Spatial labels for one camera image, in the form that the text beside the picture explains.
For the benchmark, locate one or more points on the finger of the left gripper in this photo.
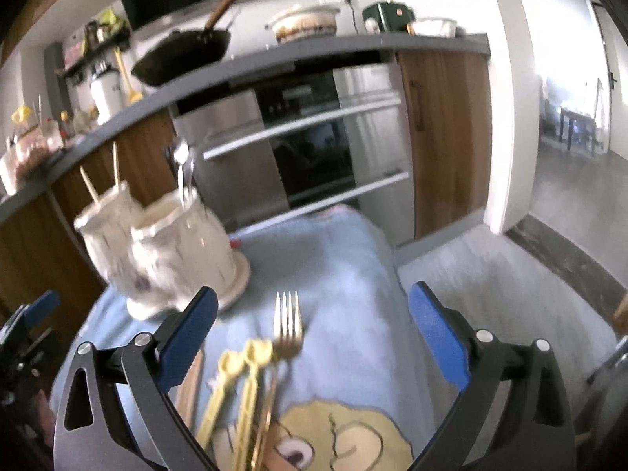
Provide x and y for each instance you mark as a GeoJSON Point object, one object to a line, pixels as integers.
{"type": "Point", "coordinates": [29, 316]}

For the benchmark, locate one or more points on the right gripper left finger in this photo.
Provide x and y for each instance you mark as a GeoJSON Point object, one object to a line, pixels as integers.
{"type": "Point", "coordinates": [115, 412]}

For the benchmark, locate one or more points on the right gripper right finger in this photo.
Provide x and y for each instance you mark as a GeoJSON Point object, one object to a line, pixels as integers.
{"type": "Point", "coordinates": [535, 430]}

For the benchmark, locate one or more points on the wooden chopstick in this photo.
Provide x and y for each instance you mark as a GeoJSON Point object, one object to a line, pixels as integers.
{"type": "Point", "coordinates": [90, 186]}
{"type": "Point", "coordinates": [187, 392]}
{"type": "Point", "coordinates": [115, 159]}

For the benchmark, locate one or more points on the yellow plastic utensil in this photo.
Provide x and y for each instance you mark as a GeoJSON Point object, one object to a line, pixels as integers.
{"type": "Point", "coordinates": [229, 367]}
{"type": "Point", "coordinates": [257, 355]}

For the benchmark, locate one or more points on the gold fork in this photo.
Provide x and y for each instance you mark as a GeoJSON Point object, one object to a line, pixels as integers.
{"type": "Point", "coordinates": [287, 342]}

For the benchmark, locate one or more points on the silver flower-head spoon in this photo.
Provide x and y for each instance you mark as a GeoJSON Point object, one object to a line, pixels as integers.
{"type": "Point", "coordinates": [184, 157]}

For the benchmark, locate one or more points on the person left hand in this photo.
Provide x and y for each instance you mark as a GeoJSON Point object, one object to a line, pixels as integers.
{"type": "Point", "coordinates": [37, 423]}

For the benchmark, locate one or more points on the white ceramic double utensil holder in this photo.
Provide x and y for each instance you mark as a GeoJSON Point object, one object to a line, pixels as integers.
{"type": "Point", "coordinates": [158, 257]}

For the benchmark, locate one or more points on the clear plastic food container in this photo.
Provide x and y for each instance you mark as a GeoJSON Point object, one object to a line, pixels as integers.
{"type": "Point", "coordinates": [24, 155]}

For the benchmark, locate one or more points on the blue cartoon table cloth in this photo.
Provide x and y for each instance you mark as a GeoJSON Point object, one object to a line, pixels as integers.
{"type": "Point", "coordinates": [356, 397]}

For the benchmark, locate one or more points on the yellow spatula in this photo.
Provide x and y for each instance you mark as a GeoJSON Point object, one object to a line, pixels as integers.
{"type": "Point", "coordinates": [133, 94]}

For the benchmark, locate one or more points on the white thermos black lid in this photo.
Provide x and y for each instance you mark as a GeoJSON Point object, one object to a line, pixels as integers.
{"type": "Point", "coordinates": [107, 94]}

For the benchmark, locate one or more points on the wooden chair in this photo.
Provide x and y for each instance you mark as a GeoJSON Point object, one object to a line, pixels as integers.
{"type": "Point", "coordinates": [572, 123]}

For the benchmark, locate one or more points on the stainless steel oven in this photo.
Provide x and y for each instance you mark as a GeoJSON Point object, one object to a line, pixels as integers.
{"type": "Point", "coordinates": [301, 140]}

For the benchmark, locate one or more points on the white interior door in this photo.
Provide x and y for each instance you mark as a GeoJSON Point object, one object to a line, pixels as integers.
{"type": "Point", "coordinates": [615, 48]}

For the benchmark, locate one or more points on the white ceramic pot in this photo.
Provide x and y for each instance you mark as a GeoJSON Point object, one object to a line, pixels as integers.
{"type": "Point", "coordinates": [301, 22]}

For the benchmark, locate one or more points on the white bowl on counter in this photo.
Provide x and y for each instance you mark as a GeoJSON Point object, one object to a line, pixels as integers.
{"type": "Point", "coordinates": [434, 27]}

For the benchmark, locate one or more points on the green small appliance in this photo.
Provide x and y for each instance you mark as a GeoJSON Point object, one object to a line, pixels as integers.
{"type": "Point", "coordinates": [387, 17]}

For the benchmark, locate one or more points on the black wall spice shelf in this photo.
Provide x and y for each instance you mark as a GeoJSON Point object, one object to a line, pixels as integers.
{"type": "Point", "coordinates": [119, 39]}

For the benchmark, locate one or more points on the black wok wooden handle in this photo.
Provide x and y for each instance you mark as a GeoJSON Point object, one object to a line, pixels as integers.
{"type": "Point", "coordinates": [184, 51]}

